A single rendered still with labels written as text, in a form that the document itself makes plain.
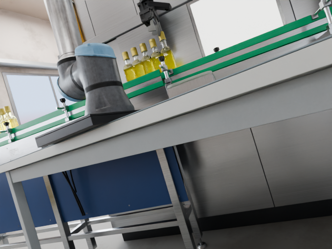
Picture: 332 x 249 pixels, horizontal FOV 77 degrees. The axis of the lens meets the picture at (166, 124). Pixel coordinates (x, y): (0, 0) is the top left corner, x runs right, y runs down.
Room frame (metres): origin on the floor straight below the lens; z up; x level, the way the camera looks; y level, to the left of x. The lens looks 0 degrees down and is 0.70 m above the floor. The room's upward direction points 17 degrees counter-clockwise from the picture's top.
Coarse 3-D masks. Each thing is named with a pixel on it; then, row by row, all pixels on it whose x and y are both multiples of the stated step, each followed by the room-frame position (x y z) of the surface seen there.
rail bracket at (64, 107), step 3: (60, 99) 1.13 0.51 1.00; (63, 99) 1.13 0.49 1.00; (63, 102) 1.13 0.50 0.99; (63, 105) 1.13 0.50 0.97; (66, 105) 1.14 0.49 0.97; (57, 108) 1.08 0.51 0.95; (60, 108) 1.10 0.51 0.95; (63, 108) 1.12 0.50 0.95; (66, 108) 1.13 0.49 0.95; (66, 111) 1.13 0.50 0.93; (66, 114) 1.13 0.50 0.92; (66, 117) 1.13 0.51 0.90; (69, 117) 1.13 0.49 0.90; (66, 120) 1.13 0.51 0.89; (69, 120) 1.13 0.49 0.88
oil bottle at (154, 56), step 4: (156, 52) 1.09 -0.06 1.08; (160, 52) 1.10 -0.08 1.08; (152, 56) 1.09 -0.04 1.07; (156, 56) 1.08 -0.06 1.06; (152, 60) 1.09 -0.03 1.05; (156, 60) 1.09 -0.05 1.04; (156, 64) 1.09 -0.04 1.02; (160, 64) 1.08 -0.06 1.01; (156, 68) 1.09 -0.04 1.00; (160, 68) 1.08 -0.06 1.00
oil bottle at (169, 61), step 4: (164, 48) 1.07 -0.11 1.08; (168, 48) 1.06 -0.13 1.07; (164, 52) 1.07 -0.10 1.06; (168, 52) 1.06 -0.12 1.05; (172, 52) 1.10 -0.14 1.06; (168, 56) 1.06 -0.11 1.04; (172, 56) 1.07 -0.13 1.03; (168, 60) 1.07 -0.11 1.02; (172, 60) 1.06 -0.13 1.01; (168, 64) 1.07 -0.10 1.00; (172, 64) 1.06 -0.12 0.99; (168, 68) 1.07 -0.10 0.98; (172, 68) 1.06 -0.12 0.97
